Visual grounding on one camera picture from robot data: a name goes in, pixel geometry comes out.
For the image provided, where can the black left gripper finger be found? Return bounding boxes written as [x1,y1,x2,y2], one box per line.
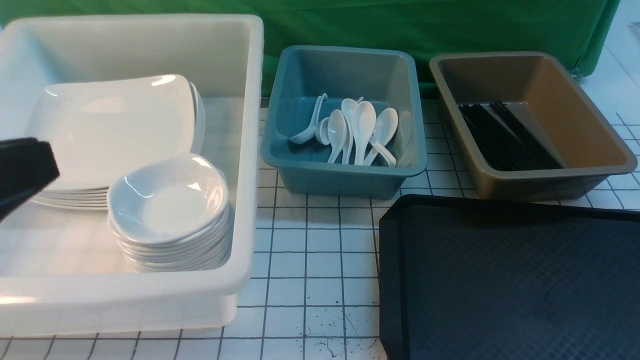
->
[0,137,60,221]

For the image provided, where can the large white square plate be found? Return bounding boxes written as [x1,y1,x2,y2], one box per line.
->
[26,74,195,193]

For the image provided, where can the stack of white square plates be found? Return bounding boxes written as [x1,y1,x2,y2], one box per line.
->
[30,81,206,210]

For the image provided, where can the large white plastic tub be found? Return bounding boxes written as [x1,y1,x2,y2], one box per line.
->
[1,13,265,338]

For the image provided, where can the stack of white bowls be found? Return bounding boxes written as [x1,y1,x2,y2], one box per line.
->
[107,153,234,273]

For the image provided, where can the small white spoon behind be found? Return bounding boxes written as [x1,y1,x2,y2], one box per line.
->
[315,117,330,146]

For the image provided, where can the teal plastic bin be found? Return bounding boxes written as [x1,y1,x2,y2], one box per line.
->
[260,45,427,199]

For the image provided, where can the black serving tray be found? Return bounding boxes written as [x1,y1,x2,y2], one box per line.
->
[378,194,640,360]

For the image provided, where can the black chopsticks in bin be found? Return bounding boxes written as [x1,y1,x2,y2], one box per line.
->
[458,101,563,172]

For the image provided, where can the brown plastic bin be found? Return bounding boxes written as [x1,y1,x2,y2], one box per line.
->
[429,51,638,201]

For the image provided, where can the green backdrop cloth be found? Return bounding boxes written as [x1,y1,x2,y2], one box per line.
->
[0,0,620,97]

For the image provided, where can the white spoon long handle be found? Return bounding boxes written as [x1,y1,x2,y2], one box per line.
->
[341,98,358,165]

